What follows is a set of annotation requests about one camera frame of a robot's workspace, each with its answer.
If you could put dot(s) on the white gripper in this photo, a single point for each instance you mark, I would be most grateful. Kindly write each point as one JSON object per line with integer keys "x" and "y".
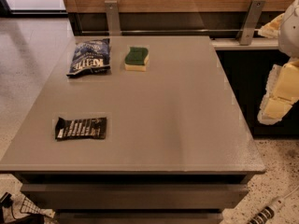
{"x": 290, "y": 34}

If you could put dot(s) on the black rxbar chocolate wrapper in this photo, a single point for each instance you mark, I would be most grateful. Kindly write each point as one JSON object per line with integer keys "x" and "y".
{"x": 94, "y": 128}

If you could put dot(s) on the grey table with drawers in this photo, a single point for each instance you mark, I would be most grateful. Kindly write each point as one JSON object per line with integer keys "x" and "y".
{"x": 178, "y": 149}

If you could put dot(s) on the green and yellow sponge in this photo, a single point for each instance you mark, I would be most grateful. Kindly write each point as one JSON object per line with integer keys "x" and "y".
{"x": 136, "y": 59}

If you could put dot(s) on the white power strip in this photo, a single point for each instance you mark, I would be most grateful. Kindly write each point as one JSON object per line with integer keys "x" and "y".
{"x": 270, "y": 210}

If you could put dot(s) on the blue kettle chips bag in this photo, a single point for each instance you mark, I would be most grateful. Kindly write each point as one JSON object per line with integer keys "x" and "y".
{"x": 90, "y": 58}

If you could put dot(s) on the right metal bracket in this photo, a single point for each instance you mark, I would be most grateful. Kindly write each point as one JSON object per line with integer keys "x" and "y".
{"x": 253, "y": 15}

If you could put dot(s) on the metal bracket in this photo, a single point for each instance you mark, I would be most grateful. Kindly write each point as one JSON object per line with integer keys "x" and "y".
{"x": 113, "y": 17}
{"x": 253, "y": 15}

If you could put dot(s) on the left metal bracket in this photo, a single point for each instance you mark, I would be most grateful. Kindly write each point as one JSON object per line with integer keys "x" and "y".
{"x": 113, "y": 17}

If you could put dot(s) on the black wire object on floor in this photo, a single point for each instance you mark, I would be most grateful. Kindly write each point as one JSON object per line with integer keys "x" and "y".
{"x": 18, "y": 209}

